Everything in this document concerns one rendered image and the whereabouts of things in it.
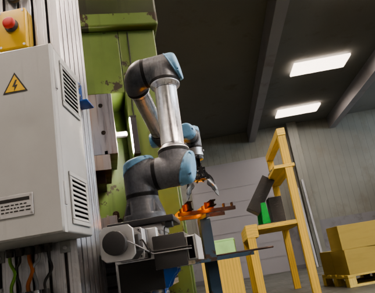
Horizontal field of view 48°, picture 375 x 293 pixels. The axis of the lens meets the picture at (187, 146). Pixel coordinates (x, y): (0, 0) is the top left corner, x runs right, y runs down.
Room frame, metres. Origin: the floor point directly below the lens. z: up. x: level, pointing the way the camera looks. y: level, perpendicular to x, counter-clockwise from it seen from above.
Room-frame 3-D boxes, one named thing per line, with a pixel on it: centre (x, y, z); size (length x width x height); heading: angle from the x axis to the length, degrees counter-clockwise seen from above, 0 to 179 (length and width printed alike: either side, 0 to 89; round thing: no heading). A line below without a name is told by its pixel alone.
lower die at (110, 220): (2.65, 0.61, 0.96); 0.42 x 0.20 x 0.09; 12
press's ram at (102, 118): (2.66, 0.57, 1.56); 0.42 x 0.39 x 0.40; 12
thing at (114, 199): (2.97, 0.64, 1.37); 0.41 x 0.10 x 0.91; 102
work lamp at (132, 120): (2.62, 0.31, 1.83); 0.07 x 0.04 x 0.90; 102
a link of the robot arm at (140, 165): (1.50, 0.18, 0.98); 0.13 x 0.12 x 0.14; 80
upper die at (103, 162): (2.65, 0.61, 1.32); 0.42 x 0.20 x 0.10; 12
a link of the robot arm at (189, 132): (1.88, 0.00, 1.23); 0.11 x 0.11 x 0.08; 80
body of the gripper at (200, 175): (1.96, -0.03, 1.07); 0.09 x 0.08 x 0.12; 177
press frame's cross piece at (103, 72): (2.80, 0.60, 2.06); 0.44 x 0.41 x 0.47; 12
